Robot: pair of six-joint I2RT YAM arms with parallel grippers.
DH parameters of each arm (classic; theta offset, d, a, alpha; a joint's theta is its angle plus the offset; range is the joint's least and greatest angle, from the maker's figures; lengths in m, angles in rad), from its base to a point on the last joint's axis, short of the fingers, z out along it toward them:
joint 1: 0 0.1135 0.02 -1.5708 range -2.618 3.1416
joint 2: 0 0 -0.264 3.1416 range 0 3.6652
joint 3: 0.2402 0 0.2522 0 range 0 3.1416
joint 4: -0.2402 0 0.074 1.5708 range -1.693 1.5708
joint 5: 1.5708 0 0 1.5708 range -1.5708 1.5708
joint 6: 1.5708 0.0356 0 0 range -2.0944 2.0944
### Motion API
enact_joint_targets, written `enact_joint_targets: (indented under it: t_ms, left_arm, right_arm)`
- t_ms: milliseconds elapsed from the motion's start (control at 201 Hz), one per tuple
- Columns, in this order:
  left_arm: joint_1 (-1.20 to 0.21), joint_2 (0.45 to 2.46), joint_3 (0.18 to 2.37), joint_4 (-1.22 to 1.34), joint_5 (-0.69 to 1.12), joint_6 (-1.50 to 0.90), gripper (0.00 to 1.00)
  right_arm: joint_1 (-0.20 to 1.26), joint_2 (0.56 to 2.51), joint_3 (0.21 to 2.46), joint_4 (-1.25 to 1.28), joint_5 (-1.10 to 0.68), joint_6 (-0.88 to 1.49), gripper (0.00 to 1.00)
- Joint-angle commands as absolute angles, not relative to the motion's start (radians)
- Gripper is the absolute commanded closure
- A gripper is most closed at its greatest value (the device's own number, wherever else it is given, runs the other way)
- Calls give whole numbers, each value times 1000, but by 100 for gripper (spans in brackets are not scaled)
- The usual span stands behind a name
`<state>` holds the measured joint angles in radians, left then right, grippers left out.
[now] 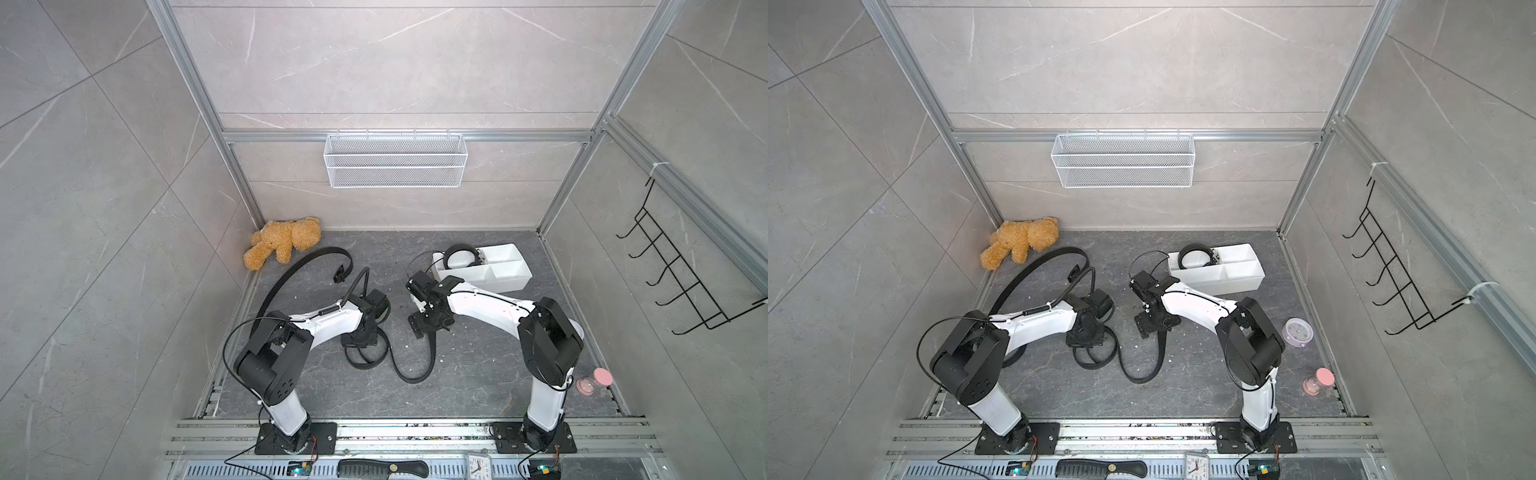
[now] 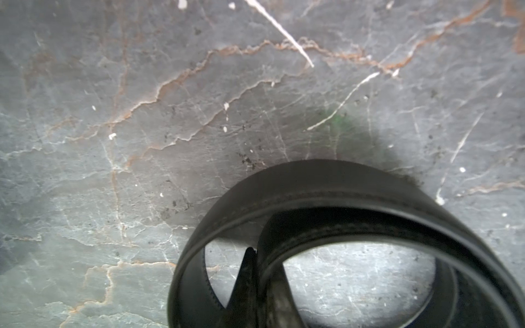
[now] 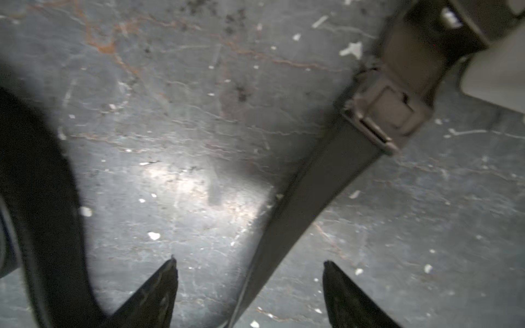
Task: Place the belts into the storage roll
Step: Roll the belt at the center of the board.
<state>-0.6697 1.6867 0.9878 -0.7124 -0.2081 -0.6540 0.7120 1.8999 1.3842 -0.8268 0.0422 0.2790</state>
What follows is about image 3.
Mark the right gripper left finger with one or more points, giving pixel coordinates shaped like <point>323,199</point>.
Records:
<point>152,304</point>

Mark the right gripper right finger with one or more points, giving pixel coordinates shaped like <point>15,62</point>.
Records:
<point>348,305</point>

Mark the black belt with dark buckle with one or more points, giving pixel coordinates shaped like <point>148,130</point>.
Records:
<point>252,141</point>

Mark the white compartment storage tray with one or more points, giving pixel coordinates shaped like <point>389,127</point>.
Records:
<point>497,74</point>

